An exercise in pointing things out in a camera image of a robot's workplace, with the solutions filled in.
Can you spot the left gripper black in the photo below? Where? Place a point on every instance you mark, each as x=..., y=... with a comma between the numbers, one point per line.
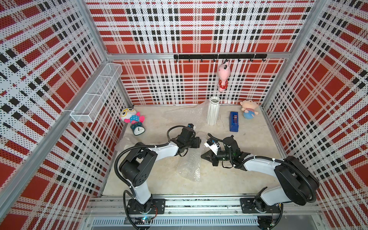
x=196, y=142

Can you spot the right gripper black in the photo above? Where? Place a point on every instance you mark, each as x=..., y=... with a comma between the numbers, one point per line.
x=212, y=158

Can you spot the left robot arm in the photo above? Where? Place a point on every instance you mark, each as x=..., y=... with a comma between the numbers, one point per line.
x=133, y=165

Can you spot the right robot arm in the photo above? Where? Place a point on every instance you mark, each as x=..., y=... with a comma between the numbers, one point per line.
x=296, y=183

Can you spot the bubble wrap pile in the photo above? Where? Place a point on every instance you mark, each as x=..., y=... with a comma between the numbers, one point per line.
x=196, y=115

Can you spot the blue tape dispenser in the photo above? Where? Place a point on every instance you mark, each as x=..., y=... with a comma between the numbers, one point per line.
x=234, y=122

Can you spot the tall white ribbed vase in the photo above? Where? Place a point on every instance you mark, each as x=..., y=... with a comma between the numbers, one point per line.
x=213, y=110

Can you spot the teal alarm clock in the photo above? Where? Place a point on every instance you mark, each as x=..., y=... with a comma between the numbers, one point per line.
x=137, y=128

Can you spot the plush doll blue pants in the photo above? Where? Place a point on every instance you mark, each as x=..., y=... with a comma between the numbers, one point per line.
x=249, y=109

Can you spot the white pink owl plush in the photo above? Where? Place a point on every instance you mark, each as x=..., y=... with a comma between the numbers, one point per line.
x=130, y=115

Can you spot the pink hanging plush toy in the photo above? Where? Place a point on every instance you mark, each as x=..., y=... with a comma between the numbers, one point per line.
x=223, y=74

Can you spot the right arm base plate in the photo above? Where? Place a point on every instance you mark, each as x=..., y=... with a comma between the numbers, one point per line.
x=257, y=206

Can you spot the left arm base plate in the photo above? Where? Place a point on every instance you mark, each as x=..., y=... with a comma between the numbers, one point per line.
x=152, y=206

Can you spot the white wire mesh shelf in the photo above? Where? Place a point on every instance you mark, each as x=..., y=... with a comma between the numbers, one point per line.
x=92, y=102

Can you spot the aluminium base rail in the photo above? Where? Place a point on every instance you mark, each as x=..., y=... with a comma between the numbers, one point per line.
x=181, y=212

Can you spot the black hook rail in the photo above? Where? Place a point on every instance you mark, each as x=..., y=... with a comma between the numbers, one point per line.
x=219, y=56

